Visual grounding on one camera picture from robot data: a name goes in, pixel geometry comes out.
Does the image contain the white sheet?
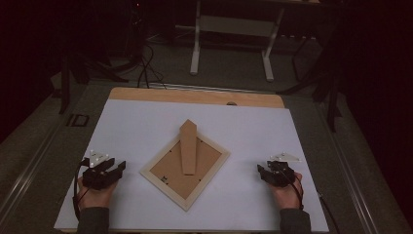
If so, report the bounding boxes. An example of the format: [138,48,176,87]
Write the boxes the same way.
[53,98,329,232]

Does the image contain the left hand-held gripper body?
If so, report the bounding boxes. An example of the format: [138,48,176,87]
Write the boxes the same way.
[82,149,117,191]

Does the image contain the white metal table frame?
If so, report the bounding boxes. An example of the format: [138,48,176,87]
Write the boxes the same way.
[189,0,285,82]

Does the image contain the left hand-held gripper black cable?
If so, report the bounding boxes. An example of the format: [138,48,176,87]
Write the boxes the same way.
[72,157,91,220]

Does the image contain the person's left hand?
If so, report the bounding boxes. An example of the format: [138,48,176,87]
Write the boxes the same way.
[77,177,118,211]

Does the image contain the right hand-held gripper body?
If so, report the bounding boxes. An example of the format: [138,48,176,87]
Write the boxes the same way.
[267,151,301,188]

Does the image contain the black metal stand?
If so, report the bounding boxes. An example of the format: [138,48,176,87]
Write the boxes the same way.
[57,52,130,115]
[278,32,344,134]

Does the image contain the dark equipment stand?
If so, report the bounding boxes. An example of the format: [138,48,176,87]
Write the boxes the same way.
[123,0,146,66]

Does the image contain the person's right hand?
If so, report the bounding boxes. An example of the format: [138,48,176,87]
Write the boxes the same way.
[269,172,305,211]

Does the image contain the wooden picture frame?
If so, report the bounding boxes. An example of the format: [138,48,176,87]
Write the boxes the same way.
[139,119,232,213]

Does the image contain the metal floor rail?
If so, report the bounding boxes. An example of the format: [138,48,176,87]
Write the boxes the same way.
[315,102,380,234]
[0,121,64,217]

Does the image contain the black floor cables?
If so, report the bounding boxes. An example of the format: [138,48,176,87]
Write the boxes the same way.
[136,42,168,90]

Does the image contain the thin black cable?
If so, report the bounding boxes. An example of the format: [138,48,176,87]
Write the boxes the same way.
[316,190,341,234]

